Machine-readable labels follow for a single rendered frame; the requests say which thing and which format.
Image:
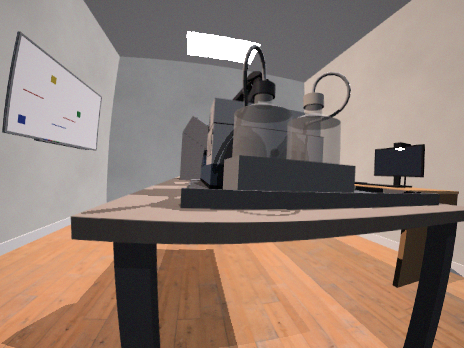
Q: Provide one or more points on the black curved hose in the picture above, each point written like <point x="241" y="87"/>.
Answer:
<point x="245" y="69"/>

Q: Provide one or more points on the translucent grey bottle with cap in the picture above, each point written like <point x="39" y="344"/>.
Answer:
<point x="316" y="137"/>

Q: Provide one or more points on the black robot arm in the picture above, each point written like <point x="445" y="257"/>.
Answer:
<point x="250" y="80"/>

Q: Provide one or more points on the dark grey curved hose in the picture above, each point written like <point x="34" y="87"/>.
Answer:
<point x="346" y="82"/>

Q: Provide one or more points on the grey bottle with black cap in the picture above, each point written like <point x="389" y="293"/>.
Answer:
<point x="263" y="130"/>

